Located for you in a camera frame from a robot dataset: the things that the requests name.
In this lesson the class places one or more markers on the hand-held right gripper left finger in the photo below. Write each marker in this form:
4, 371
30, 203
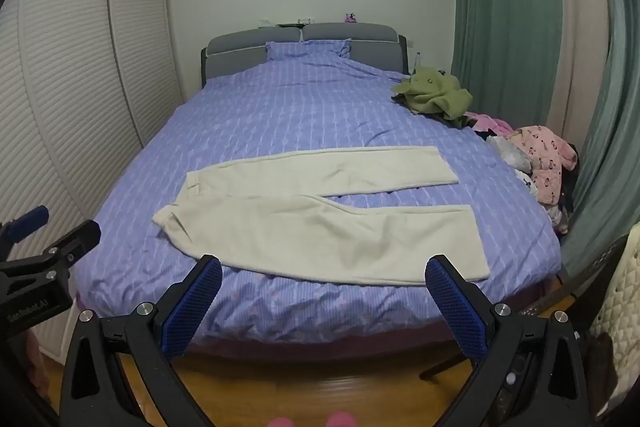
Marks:
192, 307

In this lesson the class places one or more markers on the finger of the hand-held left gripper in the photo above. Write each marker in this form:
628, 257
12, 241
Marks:
75, 239
27, 219

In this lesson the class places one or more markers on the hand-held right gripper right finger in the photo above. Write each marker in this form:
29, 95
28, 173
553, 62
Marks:
457, 312

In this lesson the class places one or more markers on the cream pants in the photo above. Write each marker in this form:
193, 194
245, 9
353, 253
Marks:
300, 227

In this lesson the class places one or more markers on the white louvered wardrobe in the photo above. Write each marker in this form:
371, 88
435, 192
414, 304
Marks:
75, 82

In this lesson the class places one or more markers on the black white cloth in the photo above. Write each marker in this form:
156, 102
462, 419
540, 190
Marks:
529, 184

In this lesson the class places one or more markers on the pink slipper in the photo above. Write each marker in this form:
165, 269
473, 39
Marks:
340, 420
282, 422

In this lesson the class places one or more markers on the white quilted cloth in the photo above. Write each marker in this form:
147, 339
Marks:
620, 297

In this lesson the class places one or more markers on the plain pink garment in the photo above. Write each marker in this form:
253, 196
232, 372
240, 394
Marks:
487, 122

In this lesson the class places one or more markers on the olive green garment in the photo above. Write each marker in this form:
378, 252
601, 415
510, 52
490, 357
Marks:
435, 94

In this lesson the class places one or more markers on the bed with purple sheet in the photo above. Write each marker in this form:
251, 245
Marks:
300, 107

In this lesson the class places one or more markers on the clear bottle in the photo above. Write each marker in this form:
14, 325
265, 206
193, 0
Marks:
417, 61

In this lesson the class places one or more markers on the purple striped pillow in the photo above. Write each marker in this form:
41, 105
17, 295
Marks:
305, 49

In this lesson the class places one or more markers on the beige curtain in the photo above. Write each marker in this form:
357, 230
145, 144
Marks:
580, 32

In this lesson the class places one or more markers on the small white box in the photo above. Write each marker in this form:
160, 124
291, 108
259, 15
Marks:
305, 20

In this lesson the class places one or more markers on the small pink toy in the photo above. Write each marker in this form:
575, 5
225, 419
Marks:
350, 17

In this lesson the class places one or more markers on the grey upholstered bed frame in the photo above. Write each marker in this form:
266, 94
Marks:
235, 47

